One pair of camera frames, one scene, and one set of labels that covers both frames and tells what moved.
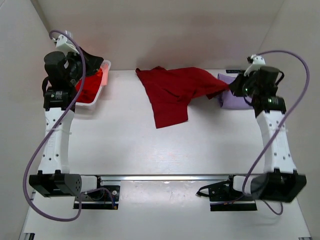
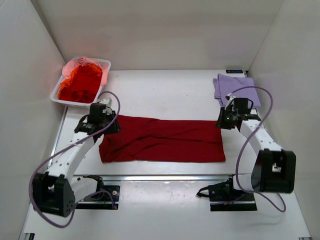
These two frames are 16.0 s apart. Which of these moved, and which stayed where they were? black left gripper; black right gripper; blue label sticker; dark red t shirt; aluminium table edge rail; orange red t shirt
Moved: dark red t shirt; black left gripper; black right gripper
Stayed: blue label sticker; aluminium table edge rail; orange red t shirt
